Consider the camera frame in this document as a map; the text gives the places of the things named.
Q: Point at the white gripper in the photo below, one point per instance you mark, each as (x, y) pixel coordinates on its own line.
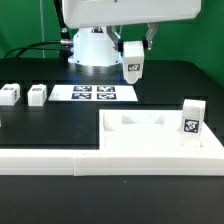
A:
(110, 13)

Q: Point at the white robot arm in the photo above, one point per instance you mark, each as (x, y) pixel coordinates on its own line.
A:
(97, 47)

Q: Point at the white L-shaped obstacle fence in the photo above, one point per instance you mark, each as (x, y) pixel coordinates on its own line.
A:
(99, 162)

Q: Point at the white square tabletop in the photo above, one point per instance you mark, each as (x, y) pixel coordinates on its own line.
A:
(149, 130)

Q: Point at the white sheet with AprilTags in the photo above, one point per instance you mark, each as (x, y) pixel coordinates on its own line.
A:
(103, 93)

